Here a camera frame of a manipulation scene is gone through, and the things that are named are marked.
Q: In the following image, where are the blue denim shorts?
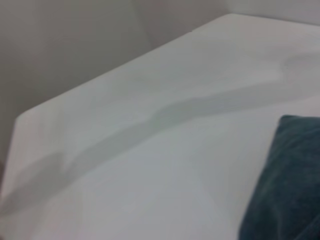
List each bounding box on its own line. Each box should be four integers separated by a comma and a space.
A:
238, 114, 320, 240

